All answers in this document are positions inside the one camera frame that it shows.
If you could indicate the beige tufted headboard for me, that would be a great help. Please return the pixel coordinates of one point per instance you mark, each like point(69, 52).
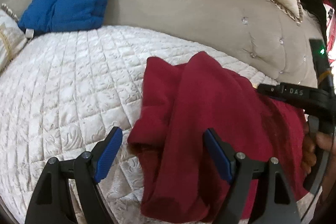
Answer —
point(170, 3)

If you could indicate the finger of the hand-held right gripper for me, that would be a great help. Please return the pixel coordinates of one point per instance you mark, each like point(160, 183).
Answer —
point(270, 90)

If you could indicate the person's right hand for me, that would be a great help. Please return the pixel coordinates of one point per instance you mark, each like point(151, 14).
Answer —
point(308, 153)

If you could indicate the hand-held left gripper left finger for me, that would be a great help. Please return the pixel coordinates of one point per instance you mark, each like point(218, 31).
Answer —
point(107, 155)

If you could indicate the cream satin pillow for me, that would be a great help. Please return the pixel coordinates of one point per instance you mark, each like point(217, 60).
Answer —
point(9, 37)

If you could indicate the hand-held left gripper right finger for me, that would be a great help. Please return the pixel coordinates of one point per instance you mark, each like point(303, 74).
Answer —
point(218, 155)

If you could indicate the white quilted bedspread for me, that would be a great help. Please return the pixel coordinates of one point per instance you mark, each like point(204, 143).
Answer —
point(65, 77)

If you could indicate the red knit garment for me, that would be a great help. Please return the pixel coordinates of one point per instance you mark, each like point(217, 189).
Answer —
point(197, 98)

